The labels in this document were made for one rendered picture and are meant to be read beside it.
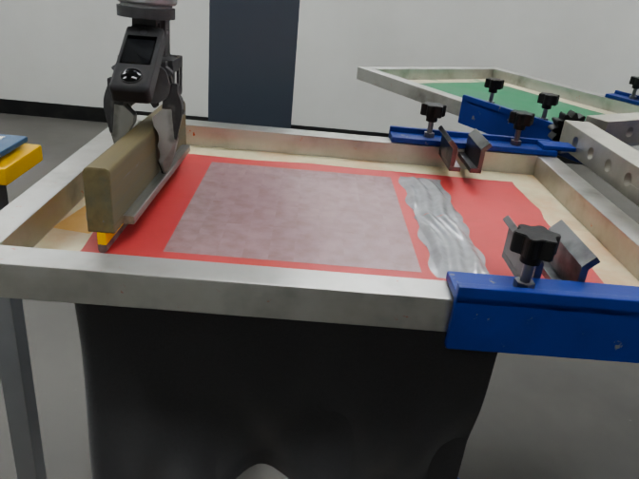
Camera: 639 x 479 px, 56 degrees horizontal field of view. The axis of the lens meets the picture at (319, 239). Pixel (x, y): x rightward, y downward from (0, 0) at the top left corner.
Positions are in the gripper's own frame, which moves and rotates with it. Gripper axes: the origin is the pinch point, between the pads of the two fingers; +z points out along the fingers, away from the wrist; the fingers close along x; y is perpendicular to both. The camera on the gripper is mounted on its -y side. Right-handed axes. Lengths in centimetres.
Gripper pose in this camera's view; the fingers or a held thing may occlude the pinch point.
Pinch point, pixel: (145, 164)
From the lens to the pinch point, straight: 84.8
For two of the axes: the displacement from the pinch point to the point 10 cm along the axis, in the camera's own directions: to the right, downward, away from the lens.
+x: -10.0, -0.9, -0.4
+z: -1.0, 9.1, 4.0
